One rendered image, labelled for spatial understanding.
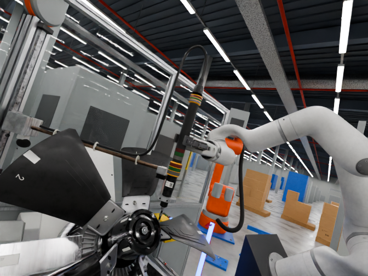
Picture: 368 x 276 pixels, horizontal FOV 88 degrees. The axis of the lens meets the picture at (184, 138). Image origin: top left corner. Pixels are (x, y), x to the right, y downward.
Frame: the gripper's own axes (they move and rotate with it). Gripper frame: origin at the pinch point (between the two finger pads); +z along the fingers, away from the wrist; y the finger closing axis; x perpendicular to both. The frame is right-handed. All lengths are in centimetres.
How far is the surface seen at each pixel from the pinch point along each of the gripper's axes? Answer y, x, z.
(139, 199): 5.8, -23.1, 5.6
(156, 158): 15.7, -9.6, -4.3
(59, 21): 59, 35, 35
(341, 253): -44, -46, -179
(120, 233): -3.0, -29.1, 15.4
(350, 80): 36, 407, -752
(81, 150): 9.3, -11.7, 27.1
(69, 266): 2.3, -39.2, 23.4
